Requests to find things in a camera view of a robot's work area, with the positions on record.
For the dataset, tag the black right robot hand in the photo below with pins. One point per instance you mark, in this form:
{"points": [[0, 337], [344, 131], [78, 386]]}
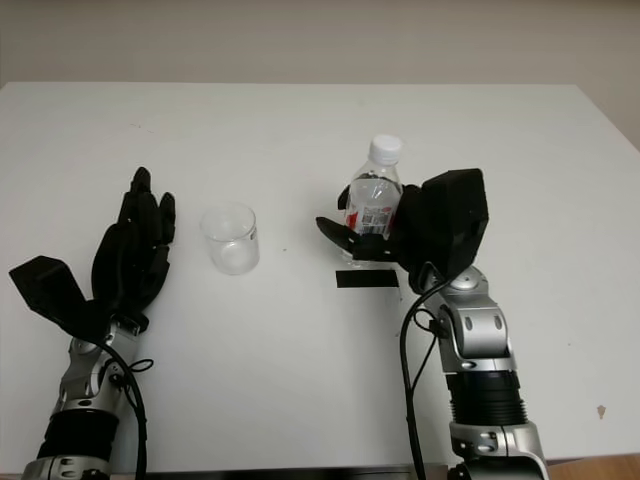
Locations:
{"points": [[412, 225]]}

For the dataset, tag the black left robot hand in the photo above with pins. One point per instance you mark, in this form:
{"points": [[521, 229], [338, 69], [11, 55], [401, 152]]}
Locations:
{"points": [[130, 265]]}

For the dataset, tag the clear white-capped water bottle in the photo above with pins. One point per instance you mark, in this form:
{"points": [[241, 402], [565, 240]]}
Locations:
{"points": [[385, 147]]}

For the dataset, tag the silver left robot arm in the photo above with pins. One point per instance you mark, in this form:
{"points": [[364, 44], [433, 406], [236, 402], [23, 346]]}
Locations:
{"points": [[85, 370]]}

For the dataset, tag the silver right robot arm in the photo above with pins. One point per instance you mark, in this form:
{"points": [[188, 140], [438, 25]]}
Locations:
{"points": [[480, 325]]}

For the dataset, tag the clear glass cup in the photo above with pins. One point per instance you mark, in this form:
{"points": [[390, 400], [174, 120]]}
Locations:
{"points": [[230, 255]]}

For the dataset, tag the black tape strip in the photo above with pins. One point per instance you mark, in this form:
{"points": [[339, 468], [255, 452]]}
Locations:
{"points": [[365, 280]]}

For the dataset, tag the black robot torso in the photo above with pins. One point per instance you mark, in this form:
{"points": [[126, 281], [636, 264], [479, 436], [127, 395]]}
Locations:
{"points": [[290, 475]]}

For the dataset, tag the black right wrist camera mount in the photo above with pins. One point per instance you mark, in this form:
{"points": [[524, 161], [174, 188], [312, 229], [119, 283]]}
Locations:
{"points": [[460, 215]]}

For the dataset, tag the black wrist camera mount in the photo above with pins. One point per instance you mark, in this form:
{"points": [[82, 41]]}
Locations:
{"points": [[45, 282], [460, 215]]}

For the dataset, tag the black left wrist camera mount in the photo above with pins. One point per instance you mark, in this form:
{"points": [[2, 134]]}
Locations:
{"points": [[45, 282]]}

